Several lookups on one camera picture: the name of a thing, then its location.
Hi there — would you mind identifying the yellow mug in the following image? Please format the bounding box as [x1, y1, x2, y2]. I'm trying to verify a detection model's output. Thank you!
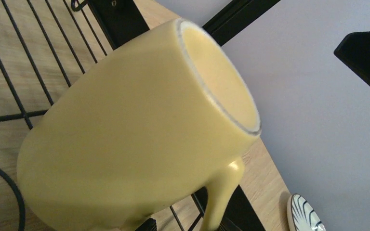
[16, 18, 261, 231]

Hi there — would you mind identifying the black wire dish rack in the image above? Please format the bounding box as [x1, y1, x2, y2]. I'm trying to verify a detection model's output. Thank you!
[0, 0, 269, 231]

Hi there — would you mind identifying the blue striped white plate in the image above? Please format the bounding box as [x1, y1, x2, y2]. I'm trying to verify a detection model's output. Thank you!
[287, 193, 326, 231]

